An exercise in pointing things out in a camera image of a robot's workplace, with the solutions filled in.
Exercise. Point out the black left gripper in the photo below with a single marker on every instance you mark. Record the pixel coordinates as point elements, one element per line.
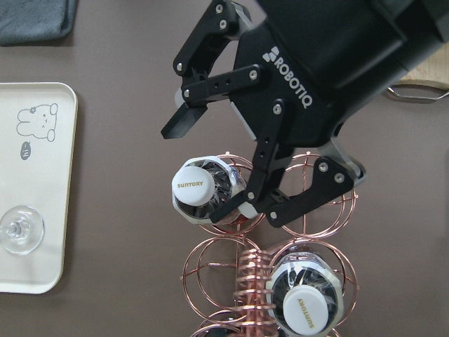
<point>322,61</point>

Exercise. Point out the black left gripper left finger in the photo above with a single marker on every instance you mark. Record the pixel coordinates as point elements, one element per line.
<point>221,23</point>

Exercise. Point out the cream rectangular tray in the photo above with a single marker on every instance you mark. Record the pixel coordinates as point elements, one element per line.
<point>38,126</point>

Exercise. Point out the grey folded cloth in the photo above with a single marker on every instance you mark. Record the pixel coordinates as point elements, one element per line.
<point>35,21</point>

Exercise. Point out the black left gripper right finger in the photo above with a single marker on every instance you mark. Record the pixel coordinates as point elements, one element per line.
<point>331,178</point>

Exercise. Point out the copper wire bottle basket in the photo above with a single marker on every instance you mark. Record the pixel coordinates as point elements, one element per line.
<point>249,313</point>

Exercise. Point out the clear wine glass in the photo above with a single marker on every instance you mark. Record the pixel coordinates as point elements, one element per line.
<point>22,230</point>

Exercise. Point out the wooden cutting board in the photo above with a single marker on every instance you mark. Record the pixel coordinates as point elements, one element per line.
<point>427,83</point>

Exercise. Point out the tea bottle white cap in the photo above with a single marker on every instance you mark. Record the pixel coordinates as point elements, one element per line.
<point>202,185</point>

